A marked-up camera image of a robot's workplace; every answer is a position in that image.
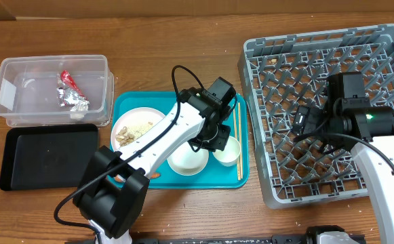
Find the right wooden chopstick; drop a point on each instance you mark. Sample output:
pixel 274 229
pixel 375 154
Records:
pixel 240 167

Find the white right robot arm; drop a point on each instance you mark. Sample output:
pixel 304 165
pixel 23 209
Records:
pixel 349 122

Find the wooden chopstick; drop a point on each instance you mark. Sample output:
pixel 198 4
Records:
pixel 240 167
pixel 237 144

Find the red foil snack wrapper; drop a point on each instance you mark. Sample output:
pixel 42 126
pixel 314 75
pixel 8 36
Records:
pixel 69 93

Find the orange carrot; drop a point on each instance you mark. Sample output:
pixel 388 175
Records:
pixel 154 175

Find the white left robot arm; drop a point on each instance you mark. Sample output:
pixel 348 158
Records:
pixel 114 184

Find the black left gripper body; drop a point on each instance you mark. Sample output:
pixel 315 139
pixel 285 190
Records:
pixel 216 137

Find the small white cup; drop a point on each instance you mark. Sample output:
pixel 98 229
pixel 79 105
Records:
pixel 227 157

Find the pink dinner plate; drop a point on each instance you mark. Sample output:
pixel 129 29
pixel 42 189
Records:
pixel 133 117

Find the left wooden chopstick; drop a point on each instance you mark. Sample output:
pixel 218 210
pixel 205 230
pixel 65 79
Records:
pixel 237 144

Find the grey dishwasher rack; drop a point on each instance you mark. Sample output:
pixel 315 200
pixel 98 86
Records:
pixel 279 74

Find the white shallow bowl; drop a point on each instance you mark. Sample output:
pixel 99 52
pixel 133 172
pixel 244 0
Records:
pixel 186 162

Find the pile of rice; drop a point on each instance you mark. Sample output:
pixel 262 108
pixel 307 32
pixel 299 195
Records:
pixel 140 129

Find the clear plastic bin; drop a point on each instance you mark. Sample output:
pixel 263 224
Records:
pixel 29 90

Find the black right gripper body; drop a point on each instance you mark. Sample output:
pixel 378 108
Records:
pixel 315 123

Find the pile of peanut shells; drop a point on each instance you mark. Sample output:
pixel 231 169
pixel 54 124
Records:
pixel 125 136

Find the black tray bin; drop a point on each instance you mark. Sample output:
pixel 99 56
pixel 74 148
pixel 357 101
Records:
pixel 47 156

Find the white tissue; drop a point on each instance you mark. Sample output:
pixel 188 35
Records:
pixel 79 109

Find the teal serving tray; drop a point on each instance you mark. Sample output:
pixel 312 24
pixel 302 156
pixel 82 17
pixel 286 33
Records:
pixel 214 175

